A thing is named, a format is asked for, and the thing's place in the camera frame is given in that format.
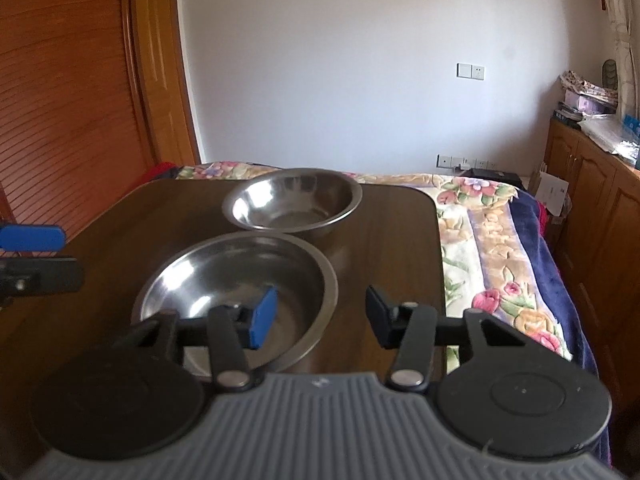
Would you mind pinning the white wall socket strip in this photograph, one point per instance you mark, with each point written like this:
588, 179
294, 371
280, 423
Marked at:
462, 162

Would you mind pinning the black flat device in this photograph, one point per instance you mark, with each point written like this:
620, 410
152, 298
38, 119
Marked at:
492, 176

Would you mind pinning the stainless steel bowl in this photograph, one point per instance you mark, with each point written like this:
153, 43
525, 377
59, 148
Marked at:
295, 200
225, 280

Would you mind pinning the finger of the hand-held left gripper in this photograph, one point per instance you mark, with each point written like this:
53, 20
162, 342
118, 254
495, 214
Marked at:
47, 276
30, 238

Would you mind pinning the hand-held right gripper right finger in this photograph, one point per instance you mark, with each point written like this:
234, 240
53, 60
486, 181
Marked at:
379, 317

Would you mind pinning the pile of boxes and papers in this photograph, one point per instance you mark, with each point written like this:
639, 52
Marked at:
595, 110

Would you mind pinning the red knitted cloth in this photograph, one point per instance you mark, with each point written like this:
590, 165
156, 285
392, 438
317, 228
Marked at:
159, 172

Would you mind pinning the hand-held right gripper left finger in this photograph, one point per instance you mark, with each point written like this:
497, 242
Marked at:
262, 320

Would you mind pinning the wooden cabinet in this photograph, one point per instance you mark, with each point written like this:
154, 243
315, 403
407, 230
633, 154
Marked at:
595, 220

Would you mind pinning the patterned curtain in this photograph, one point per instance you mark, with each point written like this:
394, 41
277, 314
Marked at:
622, 35

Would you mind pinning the floral bedspread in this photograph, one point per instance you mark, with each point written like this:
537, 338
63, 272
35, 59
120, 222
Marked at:
495, 240

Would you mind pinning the white paper sheet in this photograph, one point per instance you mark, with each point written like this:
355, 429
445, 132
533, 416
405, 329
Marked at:
552, 190

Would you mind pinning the wooden louvered wardrobe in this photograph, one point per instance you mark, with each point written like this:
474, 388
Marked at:
75, 85

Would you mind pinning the white wall switch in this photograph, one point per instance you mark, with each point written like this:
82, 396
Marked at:
470, 71

